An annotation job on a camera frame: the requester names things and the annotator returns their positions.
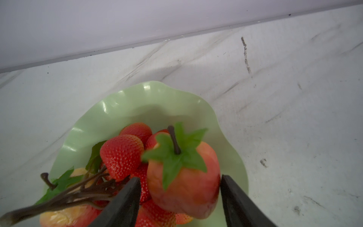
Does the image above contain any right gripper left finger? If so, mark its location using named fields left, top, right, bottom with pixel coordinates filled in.
left=89, top=177, right=141, bottom=227

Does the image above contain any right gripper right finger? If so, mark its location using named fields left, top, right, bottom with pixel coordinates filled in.
left=220, top=175, right=277, bottom=227

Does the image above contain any red fake apple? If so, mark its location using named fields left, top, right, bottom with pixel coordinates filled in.
left=36, top=168, right=109, bottom=227
left=141, top=122, right=221, bottom=219

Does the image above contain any red strawberry bunch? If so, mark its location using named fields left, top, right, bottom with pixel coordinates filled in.
left=1, top=123, right=192, bottom=227

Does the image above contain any green scalloped fruit bowl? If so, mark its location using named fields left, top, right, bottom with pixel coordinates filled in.
left=42, top=80, right=249, bottom=227

